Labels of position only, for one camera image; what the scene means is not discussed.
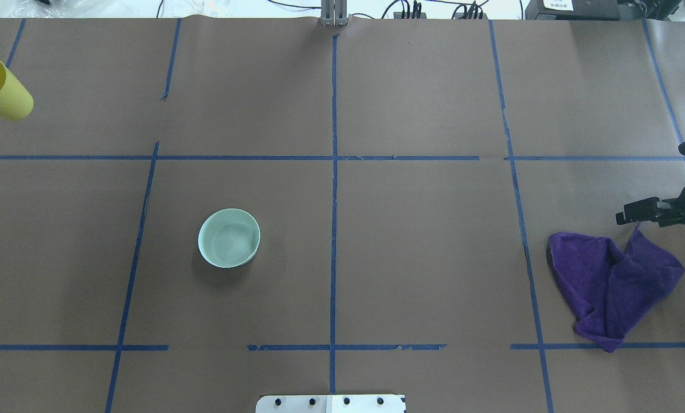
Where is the purple cloth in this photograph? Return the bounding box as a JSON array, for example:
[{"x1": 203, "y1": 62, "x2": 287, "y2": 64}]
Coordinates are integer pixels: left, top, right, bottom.
[{"x1": 547, "y1": 227, "x2": 685, "y2": 353}]

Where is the mint green bowl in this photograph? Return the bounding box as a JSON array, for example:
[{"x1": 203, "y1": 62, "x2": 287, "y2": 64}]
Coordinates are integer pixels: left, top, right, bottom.
[{"x1": 197, "y1": 208, "x2": 261, "y2": 269}]

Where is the black computer box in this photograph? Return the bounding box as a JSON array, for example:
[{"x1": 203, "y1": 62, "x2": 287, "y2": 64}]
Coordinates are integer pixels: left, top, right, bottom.
[{"x1": 524, "y1": 1, "x2": 620, "y2": 21}]

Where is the aluminium frame post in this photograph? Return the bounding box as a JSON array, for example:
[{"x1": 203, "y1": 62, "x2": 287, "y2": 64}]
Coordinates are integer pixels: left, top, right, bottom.
[{"x1": 320, "y1": 0, "x2": 350, "y2": 27}]

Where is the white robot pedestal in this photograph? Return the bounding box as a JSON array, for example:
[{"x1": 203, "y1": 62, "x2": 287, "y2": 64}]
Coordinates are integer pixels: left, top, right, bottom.
[{"x1": 255, "y1": 394, "x2": 407, "y2": 412}]

